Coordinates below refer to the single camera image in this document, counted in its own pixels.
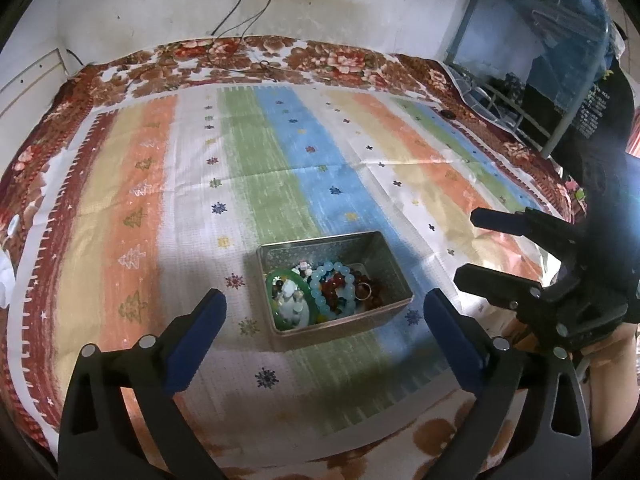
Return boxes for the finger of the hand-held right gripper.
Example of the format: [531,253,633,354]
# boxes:
[471,207,576,243]
[454,262,548,313]

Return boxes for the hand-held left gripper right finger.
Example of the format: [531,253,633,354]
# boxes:
[424,287,594,480]

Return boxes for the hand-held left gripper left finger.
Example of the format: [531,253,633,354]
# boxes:
[59,287,228,480]

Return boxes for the green jade bangle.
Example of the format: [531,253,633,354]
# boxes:
[265,269,315,334]

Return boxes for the metal tin box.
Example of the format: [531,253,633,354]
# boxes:
[256,230,415,340]

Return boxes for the white star bead bracelet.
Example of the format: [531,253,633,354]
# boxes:
[274,259,313,327]

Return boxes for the yellow and brown bead bracelet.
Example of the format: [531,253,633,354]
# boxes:
[312,300,352,326]

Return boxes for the dark red bead bracelet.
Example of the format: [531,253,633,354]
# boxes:
[320,267,385,312]

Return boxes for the light blue bead bracelet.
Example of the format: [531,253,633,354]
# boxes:
[308,260,362,319]

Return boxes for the person's right forearm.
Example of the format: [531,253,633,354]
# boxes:
[587,322,640,448]

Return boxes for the person's black shirt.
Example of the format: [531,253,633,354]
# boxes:
[560,62,640,243]

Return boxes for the striped colourful mat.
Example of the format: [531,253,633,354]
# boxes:
[7,85,573,462]

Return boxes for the blue metal rack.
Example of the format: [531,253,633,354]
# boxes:
[444,0,623,161]

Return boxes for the white cloth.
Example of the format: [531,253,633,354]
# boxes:
[0,252,17,312]

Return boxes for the colourful striped tablecloth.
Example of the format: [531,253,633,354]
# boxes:
[0,35,640,480]

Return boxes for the white wall panel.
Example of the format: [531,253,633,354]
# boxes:
[0,47,69,107]

